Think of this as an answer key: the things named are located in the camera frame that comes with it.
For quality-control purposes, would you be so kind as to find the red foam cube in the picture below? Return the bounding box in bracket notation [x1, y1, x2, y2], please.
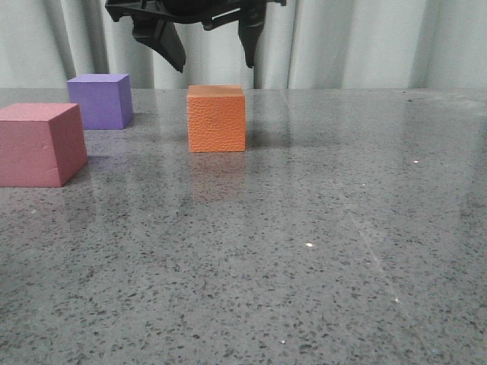
[1, 103, 88, 187]

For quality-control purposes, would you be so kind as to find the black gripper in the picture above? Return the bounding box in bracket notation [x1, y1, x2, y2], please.
[105, 0, 268, 72]

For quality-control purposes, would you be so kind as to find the purple foam cube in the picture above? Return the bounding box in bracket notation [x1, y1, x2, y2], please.
[67, 74, 133, 130]

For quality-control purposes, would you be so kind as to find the orange textured foam cube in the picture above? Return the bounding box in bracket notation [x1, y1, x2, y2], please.
[186, 85, 247, 153]

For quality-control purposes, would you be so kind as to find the pale green curtain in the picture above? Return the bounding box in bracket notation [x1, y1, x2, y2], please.
[1, 1, 486, 89]

